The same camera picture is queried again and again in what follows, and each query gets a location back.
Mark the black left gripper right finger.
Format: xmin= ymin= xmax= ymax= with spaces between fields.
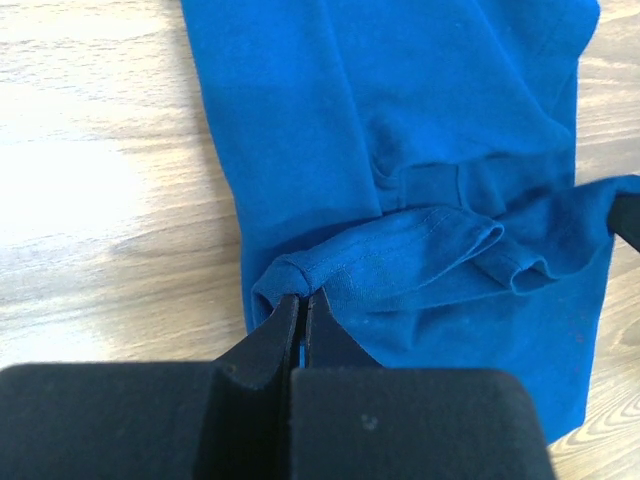
xmin=289 ymin=291 xmax=553 ymax=479

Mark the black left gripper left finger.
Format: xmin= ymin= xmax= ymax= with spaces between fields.
xmin=1 ymin=297 xmax=299 ymax=479

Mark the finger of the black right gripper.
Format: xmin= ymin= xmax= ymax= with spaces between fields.
xmin=607 ymin=194 xmax=640 ymax=252

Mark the blue t-shirt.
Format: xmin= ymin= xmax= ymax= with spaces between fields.
xmin=182 ymin=1 xmax=639 ymax=442

